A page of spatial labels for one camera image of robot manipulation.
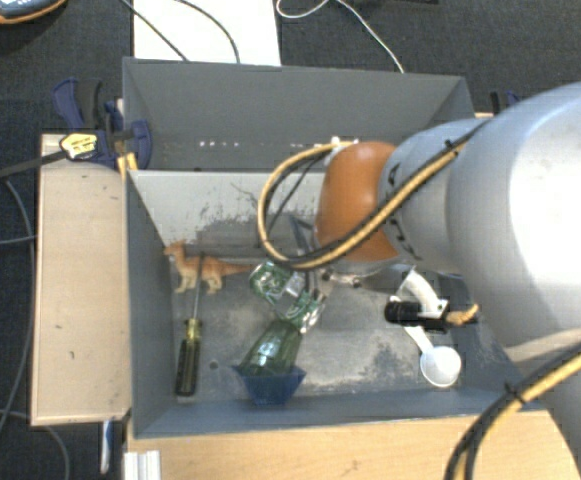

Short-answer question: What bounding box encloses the white measuring spoon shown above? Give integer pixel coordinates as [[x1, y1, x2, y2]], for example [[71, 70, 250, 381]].
[[403, 324, 464, 389]]

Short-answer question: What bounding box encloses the yellow and black screwdriver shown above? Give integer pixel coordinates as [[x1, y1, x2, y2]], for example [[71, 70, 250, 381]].
[[174, 251, 207, 398]]

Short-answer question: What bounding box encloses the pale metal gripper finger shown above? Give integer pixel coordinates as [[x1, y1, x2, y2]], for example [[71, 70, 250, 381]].
[[274, 290, 327, 335], [247, 260, 294, 303]]

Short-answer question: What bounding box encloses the blue plastic funnel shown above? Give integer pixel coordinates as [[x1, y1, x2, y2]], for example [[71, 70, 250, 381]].
[[231, 364, 308, 408]]

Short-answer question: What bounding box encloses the grey metal bin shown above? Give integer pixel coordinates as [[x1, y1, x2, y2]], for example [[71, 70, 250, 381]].
[[121, 56, 541, 440]]

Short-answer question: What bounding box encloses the orange toy dinosaur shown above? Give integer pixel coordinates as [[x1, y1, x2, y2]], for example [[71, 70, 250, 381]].
[[163, 240, 254, 296]]

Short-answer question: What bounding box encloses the black cylinder on white bracket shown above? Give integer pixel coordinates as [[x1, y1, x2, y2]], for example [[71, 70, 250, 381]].
[[383, 266, 452, 335]]

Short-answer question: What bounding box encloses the green glass bottle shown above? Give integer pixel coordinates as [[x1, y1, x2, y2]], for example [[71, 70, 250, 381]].
[[238, 317, 305, 377]]

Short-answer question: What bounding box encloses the pale wood flat board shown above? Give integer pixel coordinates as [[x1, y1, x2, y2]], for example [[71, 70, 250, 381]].
[[29, 134, 132, 427]]

